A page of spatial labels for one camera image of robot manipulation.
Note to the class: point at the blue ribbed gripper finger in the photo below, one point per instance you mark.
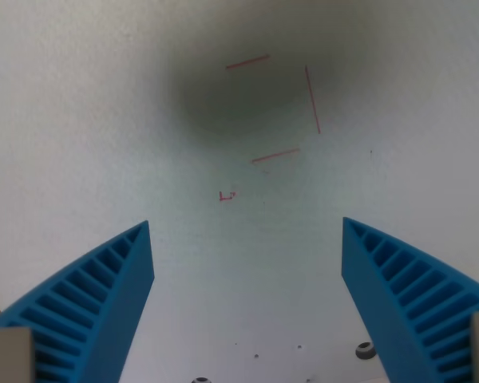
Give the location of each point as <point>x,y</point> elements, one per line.
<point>387,303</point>
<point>115,303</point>

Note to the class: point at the grey round table bolt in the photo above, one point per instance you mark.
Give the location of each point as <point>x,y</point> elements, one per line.
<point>200,380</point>
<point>365,350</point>

